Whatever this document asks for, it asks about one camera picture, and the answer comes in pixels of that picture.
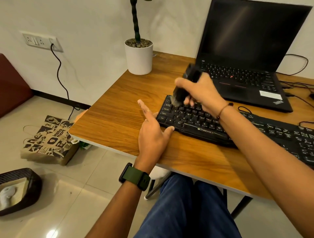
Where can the person's right hand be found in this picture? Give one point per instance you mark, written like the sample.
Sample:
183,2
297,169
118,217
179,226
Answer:
204,93

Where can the person's left hand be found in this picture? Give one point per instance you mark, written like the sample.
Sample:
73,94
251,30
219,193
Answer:
150,139

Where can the black cleaning brush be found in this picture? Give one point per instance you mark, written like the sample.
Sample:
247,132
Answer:
192,71

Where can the black keyboard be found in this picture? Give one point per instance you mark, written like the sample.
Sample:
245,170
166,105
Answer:
196,122

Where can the person's right forearm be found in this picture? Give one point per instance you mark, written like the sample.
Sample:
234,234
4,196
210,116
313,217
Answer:
265,166

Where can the person's left forearm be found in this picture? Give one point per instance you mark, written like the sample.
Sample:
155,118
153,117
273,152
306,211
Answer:
115,213

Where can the person's blue jeans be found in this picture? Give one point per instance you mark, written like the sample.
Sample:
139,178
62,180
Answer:
181,210

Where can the white seat chair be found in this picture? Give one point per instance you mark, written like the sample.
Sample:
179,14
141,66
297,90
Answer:
159,173

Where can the black laptop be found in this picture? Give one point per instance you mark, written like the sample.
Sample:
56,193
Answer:
245,32

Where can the printed brown paper bag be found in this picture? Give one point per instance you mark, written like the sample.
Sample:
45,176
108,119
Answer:
49,142

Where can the black computer mouse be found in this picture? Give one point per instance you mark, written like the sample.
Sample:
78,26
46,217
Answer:
312,96

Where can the black metal table leg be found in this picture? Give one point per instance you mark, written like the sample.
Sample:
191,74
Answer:
241,207

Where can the black woven basket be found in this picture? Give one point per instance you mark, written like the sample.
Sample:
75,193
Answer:
35,186

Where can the maroon sofa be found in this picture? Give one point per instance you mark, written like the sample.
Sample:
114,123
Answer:
13,88

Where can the white sock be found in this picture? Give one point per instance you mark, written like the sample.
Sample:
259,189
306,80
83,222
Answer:
7,195

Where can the white wall socket panel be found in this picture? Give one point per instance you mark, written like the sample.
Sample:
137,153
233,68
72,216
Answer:
34,40

